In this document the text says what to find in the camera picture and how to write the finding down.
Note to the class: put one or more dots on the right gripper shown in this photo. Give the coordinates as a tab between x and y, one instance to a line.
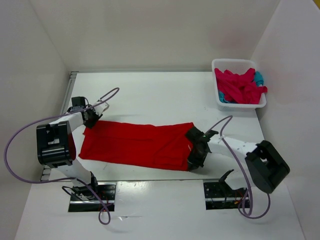
192	160

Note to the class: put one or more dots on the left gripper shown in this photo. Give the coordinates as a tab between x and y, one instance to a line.
96	117

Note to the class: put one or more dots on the red t-shirt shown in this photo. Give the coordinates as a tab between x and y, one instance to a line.
163	147

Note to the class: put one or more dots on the pink t-shirt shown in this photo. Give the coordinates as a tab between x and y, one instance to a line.
236	88

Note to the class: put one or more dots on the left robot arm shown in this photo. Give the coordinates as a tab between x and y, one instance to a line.
56	148

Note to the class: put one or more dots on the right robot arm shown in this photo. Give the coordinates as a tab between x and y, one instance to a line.
264	166

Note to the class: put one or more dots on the white plastic basket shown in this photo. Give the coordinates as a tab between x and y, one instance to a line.
239	66

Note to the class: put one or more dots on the teal t-shirt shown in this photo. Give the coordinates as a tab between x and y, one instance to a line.
258	79

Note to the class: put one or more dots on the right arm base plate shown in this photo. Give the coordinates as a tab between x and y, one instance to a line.
219	196

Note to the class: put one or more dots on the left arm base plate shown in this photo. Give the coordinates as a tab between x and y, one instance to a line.
80	203

